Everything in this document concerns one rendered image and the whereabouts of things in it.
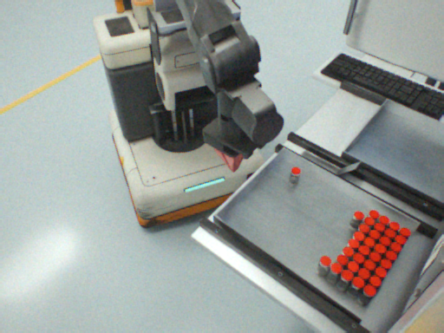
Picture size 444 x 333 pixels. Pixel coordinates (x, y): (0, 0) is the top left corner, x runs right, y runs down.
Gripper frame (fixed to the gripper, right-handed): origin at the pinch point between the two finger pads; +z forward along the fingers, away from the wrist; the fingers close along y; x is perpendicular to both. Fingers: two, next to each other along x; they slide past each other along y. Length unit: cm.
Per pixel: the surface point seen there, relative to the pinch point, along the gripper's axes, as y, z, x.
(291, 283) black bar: 19.3, 12.9, -7.2
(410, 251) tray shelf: 34.0, 15.4, 15.2
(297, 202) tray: 9.5, 14.3, 10.8
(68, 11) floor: -274, 93, 122
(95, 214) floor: -91, 99, 6
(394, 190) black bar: 25.0, 13.1, 26.3
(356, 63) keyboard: -8, 19, 78
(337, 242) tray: 21.4, 14.8, 7.3
